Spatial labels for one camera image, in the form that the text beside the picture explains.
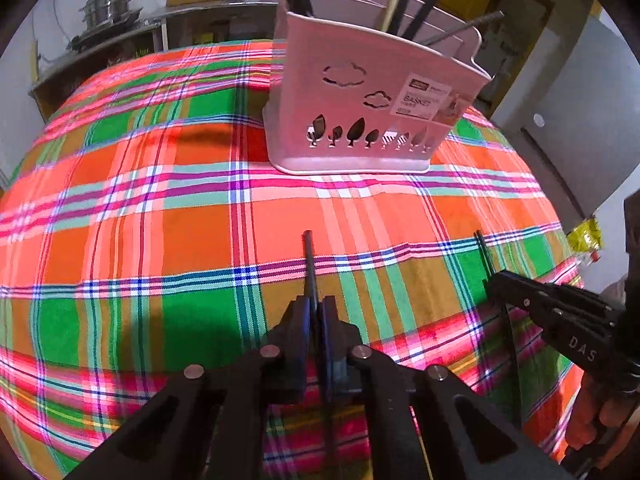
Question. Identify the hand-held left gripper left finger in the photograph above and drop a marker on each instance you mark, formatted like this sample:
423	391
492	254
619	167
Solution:
300	342

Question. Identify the grey refrigerator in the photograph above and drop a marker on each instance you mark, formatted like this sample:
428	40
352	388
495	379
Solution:
575	110

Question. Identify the gas stove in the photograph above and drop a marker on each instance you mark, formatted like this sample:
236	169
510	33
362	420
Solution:
105	35

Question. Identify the metal chopstick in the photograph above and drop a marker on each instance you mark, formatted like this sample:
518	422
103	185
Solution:
465	25

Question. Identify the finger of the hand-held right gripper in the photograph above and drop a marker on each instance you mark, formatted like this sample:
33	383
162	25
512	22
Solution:
582	345
550	292

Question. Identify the plaid tablecloth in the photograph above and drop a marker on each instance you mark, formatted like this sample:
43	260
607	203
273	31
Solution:
175	220

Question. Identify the pink plastic utensil basket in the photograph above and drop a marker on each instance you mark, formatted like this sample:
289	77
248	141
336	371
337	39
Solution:
360	90

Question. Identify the steel steamer pot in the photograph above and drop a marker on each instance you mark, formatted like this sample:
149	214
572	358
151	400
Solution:
107	7

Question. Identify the kitchen counter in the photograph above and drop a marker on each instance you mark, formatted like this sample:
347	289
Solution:
125	52

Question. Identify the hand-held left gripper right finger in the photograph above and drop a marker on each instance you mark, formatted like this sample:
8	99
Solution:
328	342

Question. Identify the yellow snack packet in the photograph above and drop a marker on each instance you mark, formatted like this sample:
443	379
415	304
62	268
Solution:
585	237

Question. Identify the person's right hand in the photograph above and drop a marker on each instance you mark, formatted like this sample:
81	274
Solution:
605	410

